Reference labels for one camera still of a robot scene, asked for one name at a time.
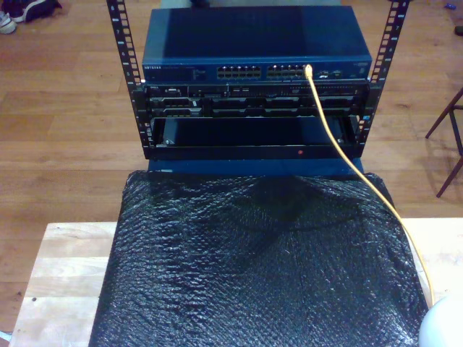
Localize yellow network cable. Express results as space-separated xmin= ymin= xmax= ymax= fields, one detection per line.
xmin=302 ymin=64 xmax=436 ymax=307

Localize blue base board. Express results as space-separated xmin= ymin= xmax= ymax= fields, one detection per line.
xmin=147 ymin=158 xmax=365 ymax=179

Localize black empty rack tray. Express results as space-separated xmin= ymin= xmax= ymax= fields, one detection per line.
xmin=144 ymin=116 xmax=365 ymax=162

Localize black Dell server unit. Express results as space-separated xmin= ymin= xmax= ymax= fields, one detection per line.
xmin=132 ymin=83 xmax=381 ymax=119

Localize black bubble-wrap mat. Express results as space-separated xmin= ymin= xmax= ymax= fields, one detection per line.
xmin=88 ymin=170 xmax=441 ymax=347

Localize dark wooden chair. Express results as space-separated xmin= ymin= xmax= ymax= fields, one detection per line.
xmin=425 ymin=85 xmax=463 ymax=198

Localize dark blue shoe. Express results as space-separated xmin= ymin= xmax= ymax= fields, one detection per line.
xmin=9 ymin=0 xmax=63 ymax=23

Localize white sneaker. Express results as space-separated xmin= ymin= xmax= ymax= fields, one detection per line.
xmin=0 ymin=10 xmax=18 ymax=35

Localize blue Netgear network switch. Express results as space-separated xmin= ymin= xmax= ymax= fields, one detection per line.
xmin=141 ymin=6 xmax=373 ymax=85

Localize black perforated rack frame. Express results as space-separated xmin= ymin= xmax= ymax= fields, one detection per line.
xmin=106 ymin=0 xmax=412 ymax=162

